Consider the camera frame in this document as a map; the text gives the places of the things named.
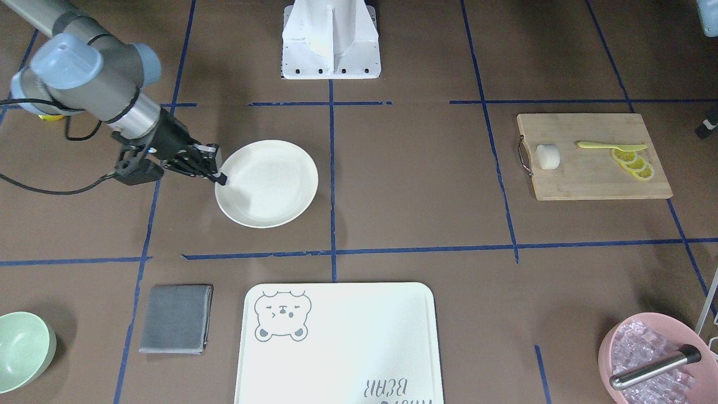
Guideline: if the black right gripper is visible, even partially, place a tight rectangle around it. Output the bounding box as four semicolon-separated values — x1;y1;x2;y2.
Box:
112;109;228;186

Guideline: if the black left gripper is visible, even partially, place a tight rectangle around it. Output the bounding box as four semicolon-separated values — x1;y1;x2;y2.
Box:
694;103;717;140

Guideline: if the white round plate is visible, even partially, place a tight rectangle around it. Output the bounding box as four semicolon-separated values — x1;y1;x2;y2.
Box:
215;140;319;228

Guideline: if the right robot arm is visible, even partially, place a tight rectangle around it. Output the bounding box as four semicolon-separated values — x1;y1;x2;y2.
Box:
6;1;227;186

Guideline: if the white steamed bun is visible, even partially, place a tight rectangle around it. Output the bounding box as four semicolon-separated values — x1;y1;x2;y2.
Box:
536;144;561;171

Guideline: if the white bear serving tray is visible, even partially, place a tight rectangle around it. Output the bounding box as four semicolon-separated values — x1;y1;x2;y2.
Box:
234;282;445;403

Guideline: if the light blue cup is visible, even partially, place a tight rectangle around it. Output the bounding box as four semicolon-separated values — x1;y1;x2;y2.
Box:
697;0;717;38

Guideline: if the yellow-green plastic knife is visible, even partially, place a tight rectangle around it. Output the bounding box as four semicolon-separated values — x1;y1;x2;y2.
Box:
576;141;648;153

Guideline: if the bamboo cutting board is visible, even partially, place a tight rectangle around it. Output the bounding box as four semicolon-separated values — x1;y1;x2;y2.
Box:
517;113;674;200

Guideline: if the grey folded cloth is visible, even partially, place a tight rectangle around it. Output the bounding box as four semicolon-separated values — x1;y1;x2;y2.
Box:
139;284;214;355

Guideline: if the yellow lemon upper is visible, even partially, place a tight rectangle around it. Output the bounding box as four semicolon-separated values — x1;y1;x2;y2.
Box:
38;114;65;122

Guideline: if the pink bowl with ice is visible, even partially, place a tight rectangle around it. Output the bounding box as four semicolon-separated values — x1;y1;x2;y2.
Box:
597;313;717;403

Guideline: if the green bowl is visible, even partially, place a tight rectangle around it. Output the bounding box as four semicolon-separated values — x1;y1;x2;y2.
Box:
1;311;57;394

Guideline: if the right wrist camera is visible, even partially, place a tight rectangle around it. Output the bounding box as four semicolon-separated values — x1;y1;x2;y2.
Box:
113;145;164;186

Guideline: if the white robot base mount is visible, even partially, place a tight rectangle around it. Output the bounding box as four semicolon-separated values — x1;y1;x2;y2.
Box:
280;1;381;80

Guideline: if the wire cup rack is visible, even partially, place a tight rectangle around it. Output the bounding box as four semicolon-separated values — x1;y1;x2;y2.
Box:
693;268;717;337

